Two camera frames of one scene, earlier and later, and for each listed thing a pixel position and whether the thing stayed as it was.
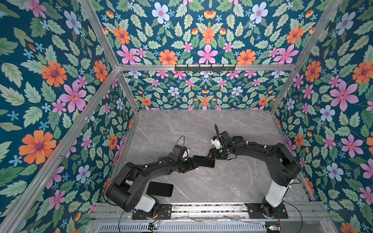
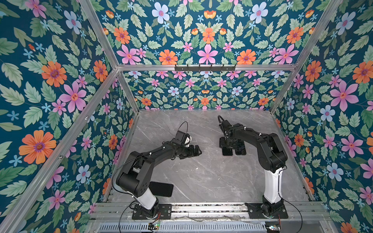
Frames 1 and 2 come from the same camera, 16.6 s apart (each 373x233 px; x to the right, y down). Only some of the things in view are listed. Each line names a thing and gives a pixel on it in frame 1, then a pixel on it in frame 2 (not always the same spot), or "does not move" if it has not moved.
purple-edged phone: [159, 189] does not move
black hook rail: [205, 69] does not move
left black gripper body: [186, 165] to [189, 151]
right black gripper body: [221, 153] to [224, 142]
